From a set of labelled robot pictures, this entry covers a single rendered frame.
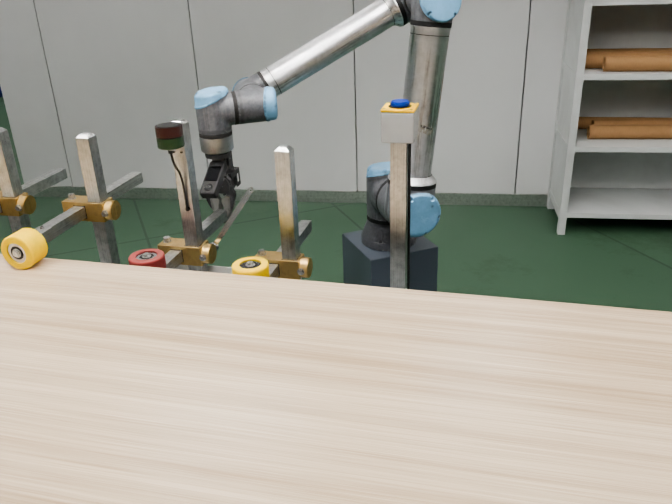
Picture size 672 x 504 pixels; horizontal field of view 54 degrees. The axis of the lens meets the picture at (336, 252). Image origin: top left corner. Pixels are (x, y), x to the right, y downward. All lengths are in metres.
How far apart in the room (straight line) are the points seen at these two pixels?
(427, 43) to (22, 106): 3.51
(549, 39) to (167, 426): 3.47
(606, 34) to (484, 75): 0.69
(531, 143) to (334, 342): 3.21
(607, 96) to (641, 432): 3.33
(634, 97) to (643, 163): 0.41
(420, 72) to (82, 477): 1.38
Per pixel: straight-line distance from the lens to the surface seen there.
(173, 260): 1.63
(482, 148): 4.21
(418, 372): 1.08
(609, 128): 3.96
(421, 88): 1.92
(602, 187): 4.37
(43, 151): 4.98
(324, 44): 1.97
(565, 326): 1.24
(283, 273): 1.58
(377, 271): 2.16
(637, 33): 4.20
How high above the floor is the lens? 1.52
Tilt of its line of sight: 25 degrees down
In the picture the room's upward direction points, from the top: 2 degrees counter-clockwise
